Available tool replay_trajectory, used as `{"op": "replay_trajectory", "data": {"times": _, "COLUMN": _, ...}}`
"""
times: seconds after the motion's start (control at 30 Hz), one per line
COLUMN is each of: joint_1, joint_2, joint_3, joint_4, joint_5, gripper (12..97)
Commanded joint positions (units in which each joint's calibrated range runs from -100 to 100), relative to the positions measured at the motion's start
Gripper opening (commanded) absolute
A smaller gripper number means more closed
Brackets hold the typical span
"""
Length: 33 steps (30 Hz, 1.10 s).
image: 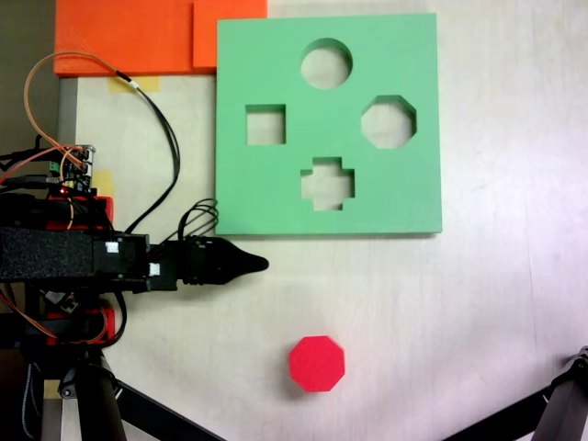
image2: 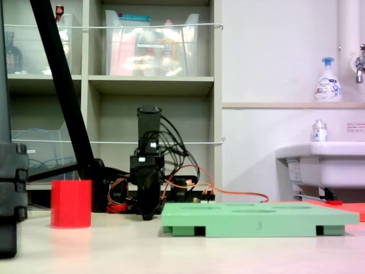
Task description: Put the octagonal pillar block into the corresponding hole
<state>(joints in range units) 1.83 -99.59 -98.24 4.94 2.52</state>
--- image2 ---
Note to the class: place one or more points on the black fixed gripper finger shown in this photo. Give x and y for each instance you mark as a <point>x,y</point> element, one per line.
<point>146,211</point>

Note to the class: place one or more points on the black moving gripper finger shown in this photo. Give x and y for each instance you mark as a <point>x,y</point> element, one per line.
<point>155,185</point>

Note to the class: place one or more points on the red octagonal pillar block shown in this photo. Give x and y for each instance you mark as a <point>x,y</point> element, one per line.
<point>71,204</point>

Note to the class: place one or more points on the orange flat block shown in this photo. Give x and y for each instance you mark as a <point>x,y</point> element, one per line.
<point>350,209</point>

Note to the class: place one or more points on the beige shelf unit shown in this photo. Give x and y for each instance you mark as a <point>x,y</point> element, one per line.
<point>151,85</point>

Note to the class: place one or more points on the green shape sorter board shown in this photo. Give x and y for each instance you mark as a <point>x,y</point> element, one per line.
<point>256,219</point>

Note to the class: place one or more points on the large clear storage bin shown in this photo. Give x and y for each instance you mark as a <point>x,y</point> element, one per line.
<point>148,57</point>

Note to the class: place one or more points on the bottle with pink cap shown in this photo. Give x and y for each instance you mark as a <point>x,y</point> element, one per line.
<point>170,51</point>

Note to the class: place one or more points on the notched black tripod leg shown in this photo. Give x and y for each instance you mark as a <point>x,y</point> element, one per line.
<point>12,182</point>

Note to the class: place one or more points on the clear storage bin with bottles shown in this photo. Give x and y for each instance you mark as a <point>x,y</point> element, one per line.
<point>34,57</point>

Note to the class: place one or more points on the dark glass bottle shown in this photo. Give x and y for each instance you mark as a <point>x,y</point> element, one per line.
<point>12,57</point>

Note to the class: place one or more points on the small clear sanitizer bottle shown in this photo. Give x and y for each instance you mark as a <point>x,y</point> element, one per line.
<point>320,132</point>

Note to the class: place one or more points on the bottle with red cap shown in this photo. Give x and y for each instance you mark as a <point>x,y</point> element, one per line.
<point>59,12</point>

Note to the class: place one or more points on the white sink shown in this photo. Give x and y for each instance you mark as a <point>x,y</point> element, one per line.
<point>336,165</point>

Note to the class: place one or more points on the white soap pump bottle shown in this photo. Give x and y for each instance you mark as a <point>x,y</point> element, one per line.
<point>328,88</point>

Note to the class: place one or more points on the metal faucet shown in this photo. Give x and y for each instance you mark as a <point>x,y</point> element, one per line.
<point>360,64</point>

